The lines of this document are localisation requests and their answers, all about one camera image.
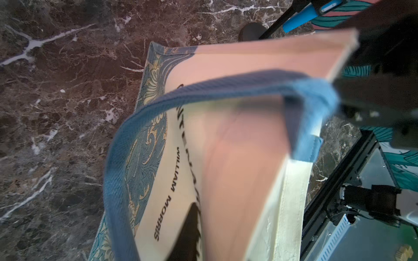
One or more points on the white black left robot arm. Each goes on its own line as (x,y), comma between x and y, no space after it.
(236,224)

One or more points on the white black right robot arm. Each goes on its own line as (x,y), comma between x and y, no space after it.
(388,97)

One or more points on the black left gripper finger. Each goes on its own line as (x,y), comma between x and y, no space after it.
(186,246)

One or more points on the blue toy microphone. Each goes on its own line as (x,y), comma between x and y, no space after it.
(305,11)

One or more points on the cream canvas tote bag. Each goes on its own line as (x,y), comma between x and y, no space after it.
(244,116)

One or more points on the white ventilation grille strip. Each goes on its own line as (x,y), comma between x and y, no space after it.
(334,239)

